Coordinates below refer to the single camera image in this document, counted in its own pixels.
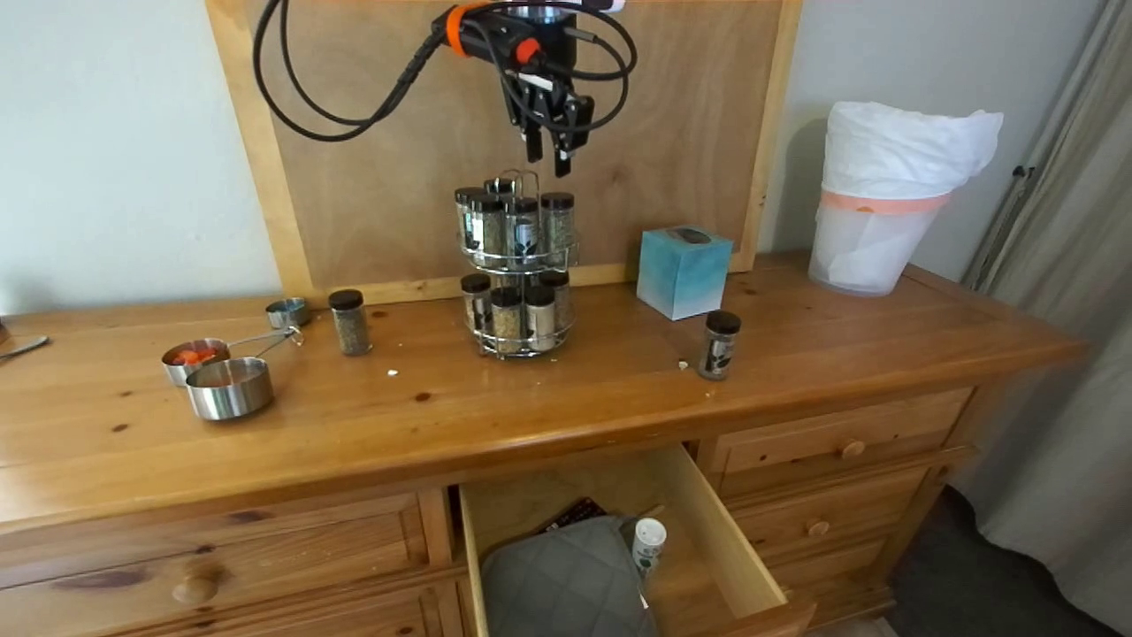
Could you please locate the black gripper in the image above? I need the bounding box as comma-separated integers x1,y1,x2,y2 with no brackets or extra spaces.
464,8,610,180

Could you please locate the chrome wire spice rack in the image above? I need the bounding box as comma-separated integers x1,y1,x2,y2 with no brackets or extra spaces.
452,173,582,364

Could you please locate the black-capped glass spice jar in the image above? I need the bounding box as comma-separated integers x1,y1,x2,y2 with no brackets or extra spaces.
458,271,495,339
474,191,513,267
539,191,582,266
520,280,558,352
325,285,372,360
506,193,544,267
701,308,743,383
487,281,529,352

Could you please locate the blue sponge block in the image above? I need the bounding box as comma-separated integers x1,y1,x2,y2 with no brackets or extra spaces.
635,222,735,325

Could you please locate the pine wood dresser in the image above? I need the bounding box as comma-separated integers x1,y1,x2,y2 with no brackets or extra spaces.
0,249,1091,637

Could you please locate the closed pine drawer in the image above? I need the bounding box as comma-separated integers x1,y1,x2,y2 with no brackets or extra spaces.
0,489,432,607
728,459,941,559
699,384,980,497
765,526,912,618
117,577,472,637

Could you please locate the glass bowl with vegetables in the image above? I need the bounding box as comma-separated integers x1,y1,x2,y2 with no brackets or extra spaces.
182,330,304,424

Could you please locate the steel cup with orange bits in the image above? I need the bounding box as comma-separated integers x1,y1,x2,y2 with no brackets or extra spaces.
161,333,242,390

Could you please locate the small white bottle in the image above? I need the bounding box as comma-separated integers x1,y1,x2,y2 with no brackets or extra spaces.
630,513,674,577

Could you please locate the grey quilted cloth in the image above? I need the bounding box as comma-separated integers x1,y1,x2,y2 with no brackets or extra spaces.
479,513,661,637

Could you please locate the open pine drawer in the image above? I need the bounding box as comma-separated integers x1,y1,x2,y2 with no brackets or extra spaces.
458,439,820,637

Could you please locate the beige curtain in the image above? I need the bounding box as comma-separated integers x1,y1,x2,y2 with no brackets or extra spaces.
960,0,1132,637

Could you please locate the black cable bundle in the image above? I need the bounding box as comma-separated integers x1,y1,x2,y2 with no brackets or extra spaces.
249,0,472,146

